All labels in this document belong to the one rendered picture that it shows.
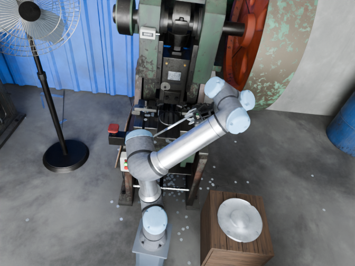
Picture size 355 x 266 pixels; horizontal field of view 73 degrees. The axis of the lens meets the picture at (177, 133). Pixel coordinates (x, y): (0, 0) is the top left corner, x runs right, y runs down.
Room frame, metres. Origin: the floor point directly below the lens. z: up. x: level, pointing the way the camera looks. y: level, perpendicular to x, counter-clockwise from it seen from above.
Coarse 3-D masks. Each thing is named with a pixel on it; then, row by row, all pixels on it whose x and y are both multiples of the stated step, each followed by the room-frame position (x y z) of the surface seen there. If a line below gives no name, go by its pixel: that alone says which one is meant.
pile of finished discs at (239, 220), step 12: (228, 204) 0.88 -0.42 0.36; (240, 204) 0.89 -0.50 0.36; (228, 216) 0.79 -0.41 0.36; (240, 216) 0.80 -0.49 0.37; (252, 216) 0.82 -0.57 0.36; (228, 228) 0.71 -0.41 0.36; (240, 228) 0.72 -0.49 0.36; (252, 228) 0.74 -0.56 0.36; (240, 240) 0.65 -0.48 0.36; (252, 240) 0.66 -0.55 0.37
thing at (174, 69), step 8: (168, 48) 1.28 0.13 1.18; (168, 56) 1.21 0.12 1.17; (176, 56) 1.22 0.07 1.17; (184, 56) 1.24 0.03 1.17; (168, 64) 1.19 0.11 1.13; (176, 64) 1.20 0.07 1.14; (184, 64) 1.20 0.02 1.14; (168, 72) 1.19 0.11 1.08; (176, 72) 1.20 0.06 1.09; (184, 72) 1.20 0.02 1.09; (168, 80) 1.20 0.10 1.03; (176, 80) 1.20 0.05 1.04; (184, 80) 1.21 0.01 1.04; (160, 88) 1.19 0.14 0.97; (168, 88) 1.18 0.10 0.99; (176, 88) 1.20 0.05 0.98; (184, 88) 1.21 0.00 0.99; (160, 96) 1.19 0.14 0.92; (168, 96) 1.16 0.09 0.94; (176, 96) 1.17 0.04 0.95
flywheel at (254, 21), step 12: (240, 0) 1.60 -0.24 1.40; (252, 0) 1.46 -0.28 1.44; (264, 0) 1.25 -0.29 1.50; (240, 12) 1.58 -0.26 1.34; (252, 12) 1.37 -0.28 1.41; (264, 12) 1.23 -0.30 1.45; (252, 24) 1.26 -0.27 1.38; (228, 36) 1.58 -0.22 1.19; (252, 36) 1.24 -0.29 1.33; (228, 48) 1.54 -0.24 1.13; (252, 48) 1.19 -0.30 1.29; (228, 60) 1.47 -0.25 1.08; (240, 60) 1.30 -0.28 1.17; (252, 60) 1.14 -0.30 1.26; (228, 72) 1.38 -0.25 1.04; (240, 72) 1.24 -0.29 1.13; (240, 84) 1.08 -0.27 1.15
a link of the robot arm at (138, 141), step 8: (128, 136) 0.67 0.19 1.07; (136, 136) 0.66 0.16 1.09; (144, 136) 0.67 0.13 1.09; (152, 136) 0.70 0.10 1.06; (128, 144) 0.63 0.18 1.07; (136, 144) 0.62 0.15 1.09; (144, 144) 0.62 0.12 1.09; (152, 144) 0.65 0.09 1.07; (128, 152) 0.59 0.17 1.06; (136, 152) 0.58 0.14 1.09; (144, 184) 0.62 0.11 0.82; (152, 184) 0.64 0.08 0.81; (144, 192) 0.63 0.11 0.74; (152, 192) 0.64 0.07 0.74; (160, 192) 0.67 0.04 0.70; (144, 200) 0.62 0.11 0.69; (152, 200) 0.62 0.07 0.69; (160, 200) 0.65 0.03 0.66
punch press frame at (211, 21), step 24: (144, 0) 1.15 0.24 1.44; (168, 0) 1.67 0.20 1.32; (192, 0) 1.23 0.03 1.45; (216, 0) 1.21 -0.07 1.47; (144, 24) 1.14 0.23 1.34; (216, 24) 1.17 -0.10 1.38; (144, 48) 1.14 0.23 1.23; (216, 48) 1.17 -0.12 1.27; (144, 72) 1.14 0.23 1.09; (144, 96) 1.43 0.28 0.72; (192, 96) 1.47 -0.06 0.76; (168, 144) 1.06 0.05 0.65
